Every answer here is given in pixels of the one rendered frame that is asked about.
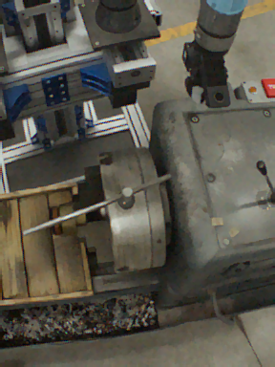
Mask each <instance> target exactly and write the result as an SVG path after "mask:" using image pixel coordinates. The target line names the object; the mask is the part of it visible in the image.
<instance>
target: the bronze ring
mask: <svg viewBox="0 0 275 367"><path fill-rule="evenodd" d="M72 212H74V208H73V202H72V201H71V202H70V203H68V204H63V205H60V207H57V206H55V207H51V208H50V220H54V219H57V218H59V217H62V216H65V215H66V214H69V213H72ZM85 225H87V217H86V214H83V215H80V216H78V217H75V218H72V219H71V220H68V221H66V222H63V223H61V224H58V225H55V226H53V227H52V231H53V235H57V236H60V235H62V234H64V235H65V236H71V235H75V236H77V232H76V227H80V226H85Z"/></svg>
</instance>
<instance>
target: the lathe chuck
mask: <svg viewBox="0 0 275 367"><path fill-rule="evenodd" d="M107 157H109V158H111V160H112V163H111V165H105V164H102V165H101V166H100V173H101V180H102V187H103V195H104V201H105V200H108V199H110V198H113V197H115V196H116V195H120V194H122V190H123V188H124V187H126V186H129V187H131V188H134V187H137V186H139V185H141V184H143V180H142V176H141V172H140V167H139V164H138V158H137V155H136V152H135V150H134V149H133V148H129V149H122V150H116V151H108V152H100V153H97V164H99V160H101V159H103V158H107ZM133 198H134V202H133V204H132V205H131V206H129V207H124V206H122V205H121V204H120V203H119V201H117V202H115V203H113V204H110V205H106V206H105V209H106V215H107V219H106V220H105V221H106V222H107V223H108V229H109V234H110V240H111V244H112V247H113V253H114V258H115V270H116V268H117V269H118V268H120V267H123V266H126V267H128V269H126V270H116V273H123V272H128V271H134V270H145V269H150V268H151V267H152V241H151V230H150V223H149V215H148V208H147V203H146V197H145V190H144V189H143V190H141V191H139V193H137V194H135V195H133Z"/></svg>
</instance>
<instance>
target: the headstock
mask: <svg viewBox="0 0 275 367"><path fill-rule="evenodd" d="M233 93H234V95H235V98H236V99H237V101H238V102H232V101H231V104H230V105H229V106H227V107H225V108H214V109H209V108H208V107H207V106H206V104H205V103H204V104H202V105H198V104H195V103H194V102H192V100H191V98H190V97H185V98H176V99H172V100H168V101H161V102H159V103H157V104H156V106H155V107H154V109H153V113H154V114H153V120H152V127H151V134H150V140H149V147H148V150H149V152H150V154H151V157H152V160H153V163H154V165H158V166H159V168H160V170H161V172H162V175H166V174H169V175H170V177H171V178H170V180H166V182H167V186H168V191H169V196H170V201H171V207H172V215H173V223H172V237H171V242H170V244H169V245H166V260H165V266H166V269H167V274H168V275H169V276H168V277H167V279H168V284H169V287H170V289H171V291H172V292H175V293H178V294H186V293H191V292H196V291H199V290H200V289H201V288H202V287H203V286H204V285H205V284H207V283H211V282H217V281H220V280H222V279H226V278H227V279H230V278H233V277H236V276H242V275H245V274H247V273H251V272H256V271H262V270H269V269H271V268H275V205H274V204H273V203H271V202H270V195H271V193H272V192H271V190H270V188H269V187H268V183H267V181H266V180H265V178H264V176H263V175H262V173H261V172H260V171H259V170H258V168H257V167H256V163H257V162H258V161H263V162H265V166H266V172H267V176H268V178H269V179H270V181H271V183H272V185H273V189H274V190H275V102H274V101H270V102H266V103H263V102H259V103H249V101H248V99H247V96H246V93H245V91H244V88H243V86H238V87H237V88H235V89H234V90H233ZM205 207H207V208H208V209H207V210H208V212H207V213H205V214H204V213H203V211H202V210H201V208H205ZM220 217H223V220H222V221H223V225H221V226H211V224H212V219H211V218H220ZM232 227H236V228H237V230H238V231H239V233H238V234H236V236H235V237H233V238H232V237H231V236H230V234H229V233H228V230H229V229H231V228H232ZM228 234H229V235H228ZM174 274H175V275H174Z"/></svg>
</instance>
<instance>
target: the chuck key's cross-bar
mask: <svg viewBox="0 0 275 367"><path fill-rule="evenodd" d="M170 178H171V177H170V175H169V174H166V175H163V176H161V177H158V178H156V179H154V180H152V181H150V182H147V183H144V184H141V185H139V186H137V187H134V188H132V189H133V195H135V194H137V193H139V191H141V190H143V189H146V188H148V187H151V186H153V185H155V184H159V183H161V182H164V181H166V180H170ZM123 199H124V198H123V196H122V194H120V195H116V196H115V197H113V198H110V199H108V200H105V201H103V202H100V203H97V204H95V205H90V206H87V207H85V208H82V209H79V210H77V211H75V212H72V213H69V214H66V215H65V216H62V217H59V218H57V219H54V220H51V221H49V222H48V223H47V222H45V223H42V224H39V225H38V226H35V227H30V228H29V229H26V230H23V231H22V233H23V236H24V237H25V236H28V235H31V234H32V233H35V232H37V231H39V230H41V229H44V228H47V227H53V226H55V225H58V224H61V223H63V222H66V221H68V220H71V219H72V218H75V217H78V216H80V215H83V214H86V213H88V212H91V211H94V210H96V209H99V208H102V207H104V206H106V205H110V204H113V203H115V202H117V201H121V200H123Z"/></svg>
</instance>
